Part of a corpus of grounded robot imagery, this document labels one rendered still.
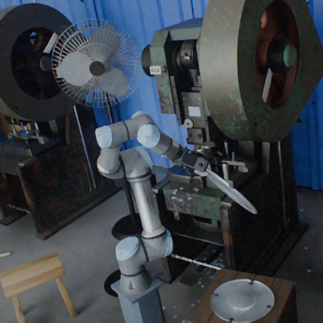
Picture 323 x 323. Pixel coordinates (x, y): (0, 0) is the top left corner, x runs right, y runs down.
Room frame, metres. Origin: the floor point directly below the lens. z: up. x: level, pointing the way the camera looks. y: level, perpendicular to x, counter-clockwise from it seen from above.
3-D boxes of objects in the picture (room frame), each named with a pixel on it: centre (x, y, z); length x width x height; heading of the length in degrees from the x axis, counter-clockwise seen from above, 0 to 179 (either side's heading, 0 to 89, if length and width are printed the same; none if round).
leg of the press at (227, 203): (2.38, -0.58, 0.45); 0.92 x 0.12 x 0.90; 139
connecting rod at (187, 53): (2.45, -0.29, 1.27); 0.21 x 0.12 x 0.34; 139
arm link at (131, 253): (1.82, 0.22, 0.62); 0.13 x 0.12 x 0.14; 106
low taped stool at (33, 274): (2.27, 0.85, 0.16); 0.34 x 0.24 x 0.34; 111
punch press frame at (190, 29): (2.55, -0.38, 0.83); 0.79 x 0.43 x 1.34; 139
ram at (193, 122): (2.41, -0.26, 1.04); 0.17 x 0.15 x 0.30; 139
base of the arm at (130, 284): (1.81, 0.22, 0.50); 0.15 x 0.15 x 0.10
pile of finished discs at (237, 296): (1.68, -0.25, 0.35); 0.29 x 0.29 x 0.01
